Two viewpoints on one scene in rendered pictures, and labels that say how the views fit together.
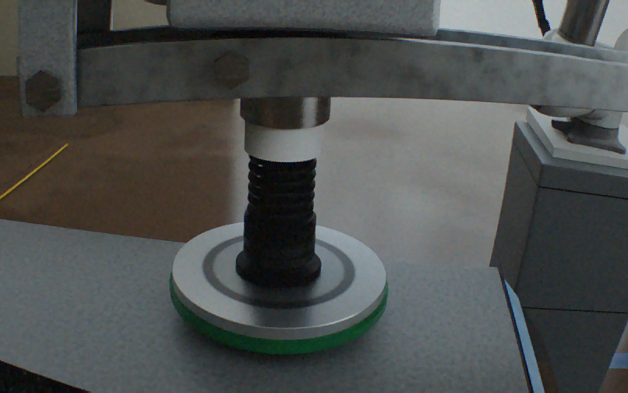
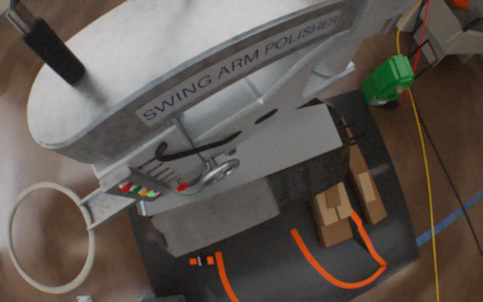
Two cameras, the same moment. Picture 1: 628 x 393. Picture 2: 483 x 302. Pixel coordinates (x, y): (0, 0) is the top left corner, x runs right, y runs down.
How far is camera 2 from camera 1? 1.14 m
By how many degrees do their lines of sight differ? 81
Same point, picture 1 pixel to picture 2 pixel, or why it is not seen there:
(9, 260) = (261, 153)
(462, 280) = (155, 205)
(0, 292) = (250, 141)
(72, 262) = (244, 163)
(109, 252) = (240, 174)
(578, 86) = not seen: hidden behind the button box
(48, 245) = (258, 166)
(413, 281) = (166, 200)
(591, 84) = not seen: hidden behind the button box
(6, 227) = (279, 165)
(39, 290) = (242, 148)
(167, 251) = (226, 183)
